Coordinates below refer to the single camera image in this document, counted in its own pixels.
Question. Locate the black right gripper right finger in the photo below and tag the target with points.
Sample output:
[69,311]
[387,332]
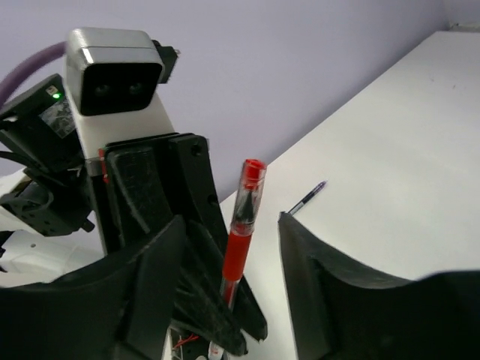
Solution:
[341,308]

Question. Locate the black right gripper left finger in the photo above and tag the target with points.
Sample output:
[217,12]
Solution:
[116,308]

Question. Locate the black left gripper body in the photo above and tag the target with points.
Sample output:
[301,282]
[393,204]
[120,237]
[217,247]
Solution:
[38,131]

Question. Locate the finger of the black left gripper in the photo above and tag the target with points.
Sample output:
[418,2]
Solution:
[198,302]
[152,180]

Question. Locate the red ballpoint pen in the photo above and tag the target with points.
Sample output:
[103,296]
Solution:
[245,210]

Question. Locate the purple gel pen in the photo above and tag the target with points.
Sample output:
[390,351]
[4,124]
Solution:
[307,198]

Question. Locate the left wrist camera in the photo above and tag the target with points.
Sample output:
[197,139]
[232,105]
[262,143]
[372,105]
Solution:
[111,78]

